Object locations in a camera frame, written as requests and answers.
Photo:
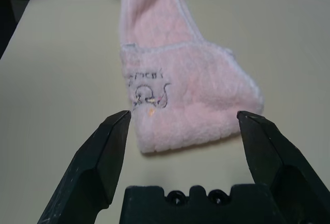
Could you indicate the black foam floor mat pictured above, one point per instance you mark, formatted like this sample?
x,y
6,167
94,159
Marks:
x,y
10,15

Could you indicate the pink terry towel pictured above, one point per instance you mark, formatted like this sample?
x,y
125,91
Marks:
x,y
185,92

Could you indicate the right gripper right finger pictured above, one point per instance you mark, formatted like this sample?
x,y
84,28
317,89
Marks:
x,y
273,157

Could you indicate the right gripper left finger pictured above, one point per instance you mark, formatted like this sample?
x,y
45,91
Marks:
x,y
90,172

